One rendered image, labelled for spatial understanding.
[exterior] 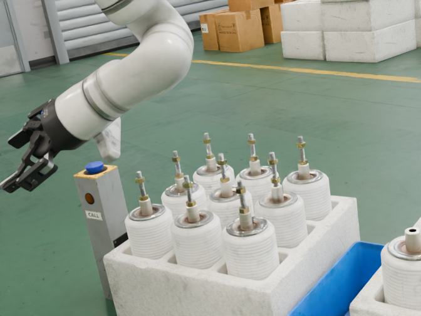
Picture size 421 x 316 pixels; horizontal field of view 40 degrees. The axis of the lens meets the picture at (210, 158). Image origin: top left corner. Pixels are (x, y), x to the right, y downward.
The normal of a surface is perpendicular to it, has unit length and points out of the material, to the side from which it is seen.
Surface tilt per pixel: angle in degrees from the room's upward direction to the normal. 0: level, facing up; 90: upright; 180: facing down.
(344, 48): 90
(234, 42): 90
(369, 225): 0
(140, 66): 101
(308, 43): 90
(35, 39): 90
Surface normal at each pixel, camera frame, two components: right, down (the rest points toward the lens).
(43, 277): -0.16, -0.94
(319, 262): 0.81, 0.05
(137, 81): -0.31, 0.65
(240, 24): 0.52, 0.19
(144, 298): -0.56, 0.35
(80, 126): 0.04, 0.67
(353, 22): -0.81, 0.31
